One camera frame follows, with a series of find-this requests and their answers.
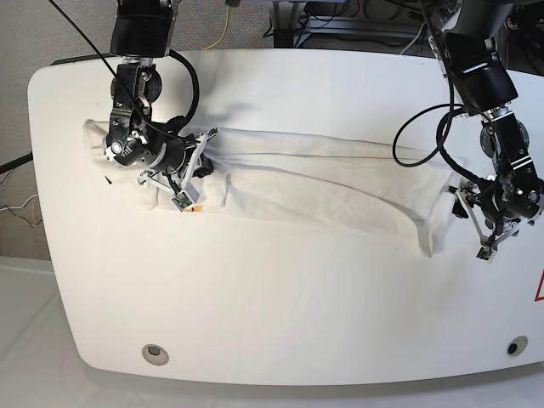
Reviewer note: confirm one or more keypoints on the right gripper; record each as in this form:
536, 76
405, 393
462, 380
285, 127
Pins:
169, 154

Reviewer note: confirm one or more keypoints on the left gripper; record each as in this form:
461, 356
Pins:
514, 196

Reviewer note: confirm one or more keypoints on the white printed T-shirt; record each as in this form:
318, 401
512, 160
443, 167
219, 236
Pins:
349, 185

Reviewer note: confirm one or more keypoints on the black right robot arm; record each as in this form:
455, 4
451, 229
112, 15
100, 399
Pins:
142, 33

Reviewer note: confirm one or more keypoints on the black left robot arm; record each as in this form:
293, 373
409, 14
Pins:
462, 36

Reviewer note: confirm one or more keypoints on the right table grommet hole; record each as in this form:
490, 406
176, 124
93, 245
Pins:
517, 346

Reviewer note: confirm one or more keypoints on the table grommet hole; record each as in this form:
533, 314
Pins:
155, 355
517, 346

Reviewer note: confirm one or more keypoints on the black metal stand base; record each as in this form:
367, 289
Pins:
293, 23

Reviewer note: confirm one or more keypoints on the left table grommet hole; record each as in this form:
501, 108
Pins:
155, 355

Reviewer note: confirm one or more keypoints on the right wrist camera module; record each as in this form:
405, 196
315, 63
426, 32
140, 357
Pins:
185, 199

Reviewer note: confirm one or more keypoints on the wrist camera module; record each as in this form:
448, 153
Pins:
486, 253
185, 199

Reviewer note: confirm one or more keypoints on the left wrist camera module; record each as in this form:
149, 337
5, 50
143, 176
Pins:
486, 253

